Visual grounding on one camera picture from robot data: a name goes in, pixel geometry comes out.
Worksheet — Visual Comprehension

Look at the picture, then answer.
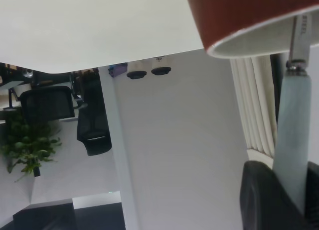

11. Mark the spoon with pale blue handle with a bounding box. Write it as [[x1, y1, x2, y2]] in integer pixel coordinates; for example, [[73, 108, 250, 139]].
[[271, 14, 314, 216]]

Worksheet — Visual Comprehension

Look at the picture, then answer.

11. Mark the white cylinder with black cap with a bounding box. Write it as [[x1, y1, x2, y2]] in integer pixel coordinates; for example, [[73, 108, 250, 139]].
[[126, 61, 148, 80], [150, 55, 173, 76]]

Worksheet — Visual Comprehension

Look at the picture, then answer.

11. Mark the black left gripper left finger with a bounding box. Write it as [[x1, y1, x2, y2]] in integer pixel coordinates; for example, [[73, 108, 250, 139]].
[[239, 160, 306, 230]]

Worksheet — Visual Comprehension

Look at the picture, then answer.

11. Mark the white pleated curtain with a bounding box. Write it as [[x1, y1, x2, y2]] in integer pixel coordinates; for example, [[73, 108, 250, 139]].
[[229, 54, 278, 158]]

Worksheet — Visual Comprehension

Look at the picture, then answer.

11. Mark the black mesh office chair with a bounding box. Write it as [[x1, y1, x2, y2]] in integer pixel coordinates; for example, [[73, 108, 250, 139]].
[[19, 85, 76, 127], [76, 73, 113, 157]]

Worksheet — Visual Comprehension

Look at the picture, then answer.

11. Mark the small purple object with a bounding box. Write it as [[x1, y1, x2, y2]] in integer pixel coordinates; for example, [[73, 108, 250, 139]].
[[108, 63, 128, 78]]

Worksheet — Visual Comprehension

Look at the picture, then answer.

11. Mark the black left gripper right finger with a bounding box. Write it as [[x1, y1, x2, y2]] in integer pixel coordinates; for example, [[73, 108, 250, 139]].
[[304, 161, 319, 230]]

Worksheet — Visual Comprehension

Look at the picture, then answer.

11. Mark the red ceramic mug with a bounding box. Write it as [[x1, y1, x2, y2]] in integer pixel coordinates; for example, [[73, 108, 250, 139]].
[[184, 0, 319, 59]]

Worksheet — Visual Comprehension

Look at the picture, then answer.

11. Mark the green potted plant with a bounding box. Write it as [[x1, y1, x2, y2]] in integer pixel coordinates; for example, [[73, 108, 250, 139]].
[[0, 113, 63, 183]]

